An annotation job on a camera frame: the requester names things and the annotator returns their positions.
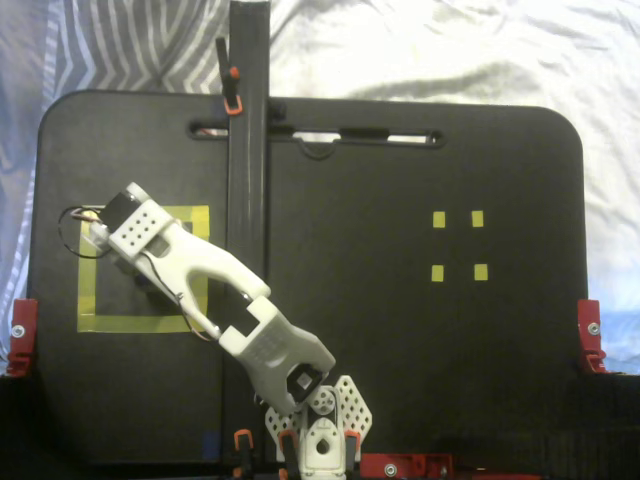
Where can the black backdrop sheet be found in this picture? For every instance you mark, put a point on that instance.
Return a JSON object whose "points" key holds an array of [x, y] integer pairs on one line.
{"points": [[600, 430]]}

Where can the blue white charger plug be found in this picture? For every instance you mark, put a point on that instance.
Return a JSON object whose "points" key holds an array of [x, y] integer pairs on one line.
{"points": [[143, 285]]}

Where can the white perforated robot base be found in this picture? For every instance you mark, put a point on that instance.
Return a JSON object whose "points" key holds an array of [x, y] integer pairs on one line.
{"points": [[357, 405]]}

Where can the small yellow tape marker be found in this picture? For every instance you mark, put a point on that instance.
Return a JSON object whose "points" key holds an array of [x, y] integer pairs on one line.
{"points": [[438, 273], [477, 218], [480, 272], [439, 220]]}

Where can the red corner clamp bracket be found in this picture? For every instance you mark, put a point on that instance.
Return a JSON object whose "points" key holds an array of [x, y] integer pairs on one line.
{"points": [[590, 330], [22, 325]]}

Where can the yellow tape square outline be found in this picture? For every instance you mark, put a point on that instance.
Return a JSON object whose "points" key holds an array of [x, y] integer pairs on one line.
{"points": [[130, 324]]}

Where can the large black orange bar clamp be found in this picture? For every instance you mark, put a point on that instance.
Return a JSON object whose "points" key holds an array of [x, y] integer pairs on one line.
{"points": [[227, 85]]}

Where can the small orange black clamp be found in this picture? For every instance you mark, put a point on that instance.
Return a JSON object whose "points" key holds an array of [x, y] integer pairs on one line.
{"points": [[243, 442], [352, 442], [286, 442]]}

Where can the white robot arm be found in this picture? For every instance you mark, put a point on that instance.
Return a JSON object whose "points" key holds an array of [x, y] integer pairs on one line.
{"points": [[225, 270]]}

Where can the white wrinkled bed sheet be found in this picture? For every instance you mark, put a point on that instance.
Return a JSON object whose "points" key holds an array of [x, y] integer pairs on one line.
{"points": [[450, 50]]}

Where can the grey striped blanket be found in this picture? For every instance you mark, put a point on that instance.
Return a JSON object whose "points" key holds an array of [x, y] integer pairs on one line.
{"points": [[125, 45]]}

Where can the flat black divider bar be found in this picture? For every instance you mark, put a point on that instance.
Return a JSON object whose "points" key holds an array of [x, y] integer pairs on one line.
{"points": [[247, 175]]}

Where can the red screw clamp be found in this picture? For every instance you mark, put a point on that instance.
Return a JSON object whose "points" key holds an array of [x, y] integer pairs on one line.
{"points": [[415, 465]]}

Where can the blue tape piece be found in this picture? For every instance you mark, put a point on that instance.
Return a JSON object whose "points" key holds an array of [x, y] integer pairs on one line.
{"points": [[211, 445]]}

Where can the white gripper with motor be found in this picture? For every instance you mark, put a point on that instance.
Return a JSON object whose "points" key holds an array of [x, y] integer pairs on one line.
{"points": [[98, 241]]}

